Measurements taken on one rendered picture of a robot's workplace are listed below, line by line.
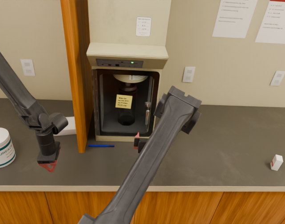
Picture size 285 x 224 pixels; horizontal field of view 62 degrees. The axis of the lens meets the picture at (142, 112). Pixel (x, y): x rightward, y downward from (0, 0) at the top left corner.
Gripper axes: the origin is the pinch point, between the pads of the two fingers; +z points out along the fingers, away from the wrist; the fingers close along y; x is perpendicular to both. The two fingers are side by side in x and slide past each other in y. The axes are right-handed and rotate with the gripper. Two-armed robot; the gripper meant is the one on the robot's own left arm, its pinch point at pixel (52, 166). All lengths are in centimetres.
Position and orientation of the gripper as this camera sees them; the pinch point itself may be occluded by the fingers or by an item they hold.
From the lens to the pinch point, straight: 106.6
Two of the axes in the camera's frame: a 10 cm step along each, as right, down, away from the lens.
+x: -10.0, -0.1, -0.9
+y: -0.6, -6.1, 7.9
